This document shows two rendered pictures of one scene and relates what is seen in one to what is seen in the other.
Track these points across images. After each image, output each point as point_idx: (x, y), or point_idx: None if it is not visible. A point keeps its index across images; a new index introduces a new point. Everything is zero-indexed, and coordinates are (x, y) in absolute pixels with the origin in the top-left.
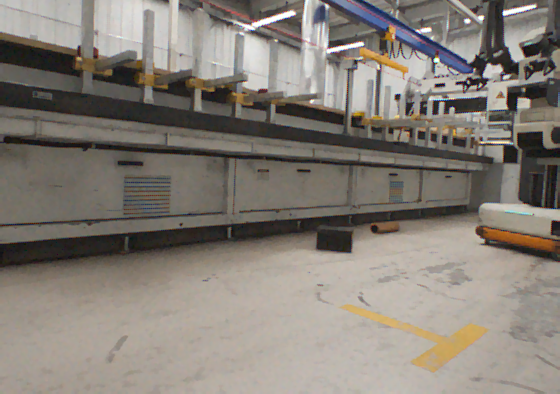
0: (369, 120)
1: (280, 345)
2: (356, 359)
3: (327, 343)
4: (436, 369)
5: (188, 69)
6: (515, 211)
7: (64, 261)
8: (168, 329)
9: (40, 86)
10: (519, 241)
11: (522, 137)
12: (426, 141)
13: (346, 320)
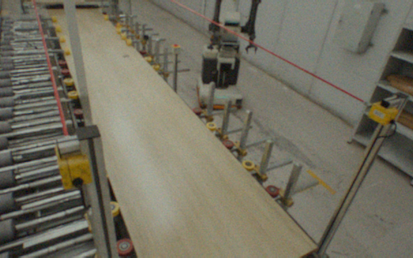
0: (168, 74)
1: (329, 216)
2: (334, 203)
3: (325, 205)
4: (335, 192)
5: (290, 161)
6: (221, 97)
7: None
8: None
9: (304, 230)
10: (222, 108)
11: (222, 65)
12: (138, 50)
13: (308, 195)
